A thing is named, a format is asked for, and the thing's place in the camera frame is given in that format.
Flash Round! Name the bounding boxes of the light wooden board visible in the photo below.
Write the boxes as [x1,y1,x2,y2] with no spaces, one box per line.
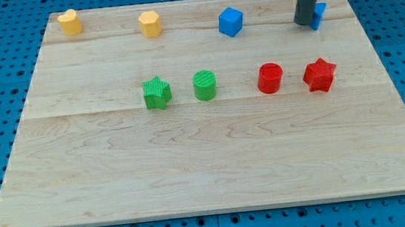
[0,0,405,227]

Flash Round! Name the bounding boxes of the blue triangular block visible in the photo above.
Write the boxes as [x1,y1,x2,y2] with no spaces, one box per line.
[309,2,327,30]

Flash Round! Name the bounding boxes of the red star block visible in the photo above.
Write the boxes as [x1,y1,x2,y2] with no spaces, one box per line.
[303,57,337,92]

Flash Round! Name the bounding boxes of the blue cube block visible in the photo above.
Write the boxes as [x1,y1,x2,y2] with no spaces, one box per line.
[218,7,243,37]

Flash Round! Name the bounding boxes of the yellow heart block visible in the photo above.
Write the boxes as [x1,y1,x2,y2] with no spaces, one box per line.
[57,9,82,36]

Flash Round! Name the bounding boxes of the red cylinder block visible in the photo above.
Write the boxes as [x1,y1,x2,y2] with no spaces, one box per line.
[257,62,283,94]

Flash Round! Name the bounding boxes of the yellow hexagon block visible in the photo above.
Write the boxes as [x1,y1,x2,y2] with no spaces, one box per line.
[138,10,162,38]

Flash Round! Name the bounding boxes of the green star block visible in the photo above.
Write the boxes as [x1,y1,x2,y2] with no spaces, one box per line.
[142,76,172,110]

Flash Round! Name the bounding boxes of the green cylinder block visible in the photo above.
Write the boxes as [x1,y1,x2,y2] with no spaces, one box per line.
[192,70,217,101]

